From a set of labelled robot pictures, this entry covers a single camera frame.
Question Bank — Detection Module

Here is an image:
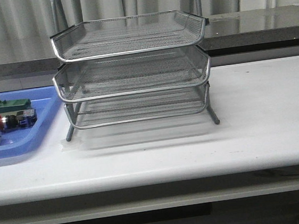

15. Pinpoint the grey stone counter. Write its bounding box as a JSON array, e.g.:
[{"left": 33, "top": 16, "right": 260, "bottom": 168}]
[{"left": 0, "top": 5, "right": 299, "bottom": 92}]

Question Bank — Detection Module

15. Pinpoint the red emergency stop button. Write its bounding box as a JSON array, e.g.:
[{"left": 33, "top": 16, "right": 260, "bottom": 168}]
[{"left": 0, "top": 108, "right": 37, "bottom": 132}]

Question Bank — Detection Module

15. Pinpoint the silver mesh three-tier rack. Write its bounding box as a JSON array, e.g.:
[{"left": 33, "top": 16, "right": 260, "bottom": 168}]
[{"left": 51, "top": 6, "right": 220, "bottom": 141}]

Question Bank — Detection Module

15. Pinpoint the blue plastic tray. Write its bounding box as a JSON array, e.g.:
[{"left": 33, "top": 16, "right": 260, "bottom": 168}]
[{"left": 0, "top": 86, "right": 61, "bottom": 159}]

